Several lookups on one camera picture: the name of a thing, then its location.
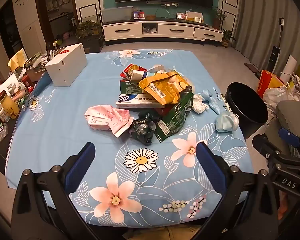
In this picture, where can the black round trash can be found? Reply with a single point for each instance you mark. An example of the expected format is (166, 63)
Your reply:
(247, 105)

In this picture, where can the clear plastic bag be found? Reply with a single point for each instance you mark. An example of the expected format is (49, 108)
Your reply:
(160, 68)

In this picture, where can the green tray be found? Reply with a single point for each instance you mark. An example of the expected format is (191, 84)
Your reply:
(32, 59)

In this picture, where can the small potted plant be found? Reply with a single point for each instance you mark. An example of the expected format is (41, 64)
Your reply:
(227, 38)

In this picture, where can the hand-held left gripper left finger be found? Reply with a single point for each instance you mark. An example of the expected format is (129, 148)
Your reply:
(82, 165)

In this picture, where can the yellow bear canister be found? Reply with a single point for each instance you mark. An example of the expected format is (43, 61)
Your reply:
(10, 106)

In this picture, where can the large green carton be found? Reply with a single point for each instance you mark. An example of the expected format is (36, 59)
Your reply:
(175, 117)

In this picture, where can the frosted glass tank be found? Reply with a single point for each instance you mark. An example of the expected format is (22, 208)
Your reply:
(116, 15)

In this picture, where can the white rolled sheet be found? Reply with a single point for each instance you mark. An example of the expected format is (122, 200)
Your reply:
(290, 66)

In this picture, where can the brown wooden box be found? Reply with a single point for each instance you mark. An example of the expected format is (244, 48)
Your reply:
(151, 17)

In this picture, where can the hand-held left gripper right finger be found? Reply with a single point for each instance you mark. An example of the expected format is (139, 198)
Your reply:
(212, 167)

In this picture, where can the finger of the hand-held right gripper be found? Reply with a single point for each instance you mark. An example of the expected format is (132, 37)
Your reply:
(288, 134)
(267, 148)

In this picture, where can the grey sofa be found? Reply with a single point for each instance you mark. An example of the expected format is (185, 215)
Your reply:
(290, 115)

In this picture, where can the blue floral tablecloth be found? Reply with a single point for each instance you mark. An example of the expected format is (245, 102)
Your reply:
(65, 120)

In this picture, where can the black crumpled wrapper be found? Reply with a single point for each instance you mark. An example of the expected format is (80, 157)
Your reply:
(142, 130)

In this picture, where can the red and blue cards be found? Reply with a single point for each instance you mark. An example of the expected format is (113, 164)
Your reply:
(138, 15)

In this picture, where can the red and yellow shopping bag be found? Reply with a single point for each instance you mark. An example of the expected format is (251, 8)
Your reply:
(267, 82)

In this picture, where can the yellow desk calendar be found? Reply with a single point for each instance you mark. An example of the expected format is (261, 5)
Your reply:
(195, 17)

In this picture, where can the blue face mask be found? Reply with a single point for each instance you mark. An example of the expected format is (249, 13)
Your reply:
(225, 122)

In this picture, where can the yellow paper sheet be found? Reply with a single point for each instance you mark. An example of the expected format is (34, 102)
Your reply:
(17, 58)

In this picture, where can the pink paper packet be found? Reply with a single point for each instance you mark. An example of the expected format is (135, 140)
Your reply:
(102, 117)

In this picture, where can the white television cabinet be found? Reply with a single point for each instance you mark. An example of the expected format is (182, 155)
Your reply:
(165, 30)

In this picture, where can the cluster of leafy plants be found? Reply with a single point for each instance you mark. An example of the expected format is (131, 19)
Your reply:
(87, 30)

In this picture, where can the upright vacuum cleaner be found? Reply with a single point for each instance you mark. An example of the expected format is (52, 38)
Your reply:
(276, 52)

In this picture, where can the blue and white carton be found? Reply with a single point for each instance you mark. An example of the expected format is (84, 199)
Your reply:
(135, 100)

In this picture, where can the red jar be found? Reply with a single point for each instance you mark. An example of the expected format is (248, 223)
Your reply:
(28, 81)

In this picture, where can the white plastic bag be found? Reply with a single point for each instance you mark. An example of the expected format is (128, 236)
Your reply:
(277, 96)

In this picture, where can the light blue wrapper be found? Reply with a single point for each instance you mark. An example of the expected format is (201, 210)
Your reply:
(212, 100)

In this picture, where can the grey curtain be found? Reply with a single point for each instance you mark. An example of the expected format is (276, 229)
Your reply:
(255, 17)

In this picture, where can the white box with red mark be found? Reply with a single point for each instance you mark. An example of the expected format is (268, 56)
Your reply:
(65, 67)

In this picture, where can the small green carton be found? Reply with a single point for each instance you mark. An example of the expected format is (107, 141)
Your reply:
(128, 87)

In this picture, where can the white crumpled tissue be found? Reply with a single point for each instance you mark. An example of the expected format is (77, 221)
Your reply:
(198, 105)

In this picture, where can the red picture card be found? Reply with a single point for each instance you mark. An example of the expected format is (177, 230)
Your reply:
(181, 16)

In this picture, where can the red snack wrapper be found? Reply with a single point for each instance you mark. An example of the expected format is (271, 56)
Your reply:
(126, 70)

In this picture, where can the yellow snack packet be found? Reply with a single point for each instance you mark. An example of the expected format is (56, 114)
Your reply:
(165, 90)

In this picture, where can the tall potted plant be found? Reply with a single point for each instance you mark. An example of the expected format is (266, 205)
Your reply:
(218, 17)

